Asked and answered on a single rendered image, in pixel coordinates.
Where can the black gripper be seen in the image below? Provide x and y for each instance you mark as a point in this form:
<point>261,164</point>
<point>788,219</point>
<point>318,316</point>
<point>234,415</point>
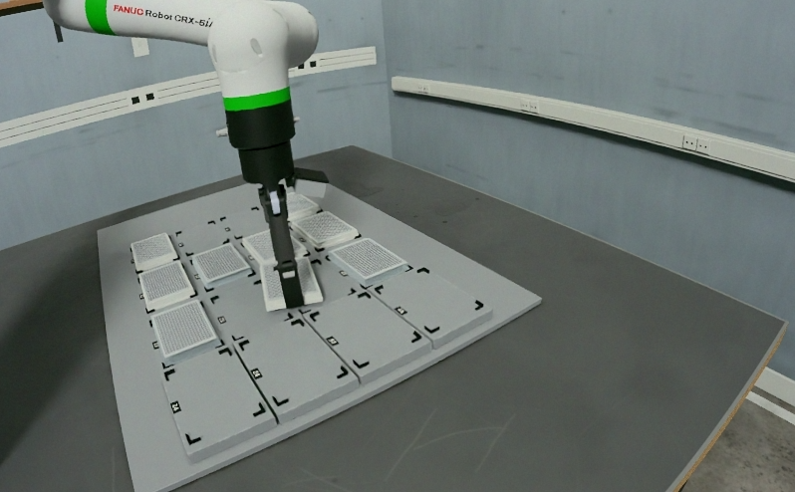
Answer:
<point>267,166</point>

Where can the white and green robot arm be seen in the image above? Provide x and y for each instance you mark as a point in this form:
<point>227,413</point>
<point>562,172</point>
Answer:
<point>249,43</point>

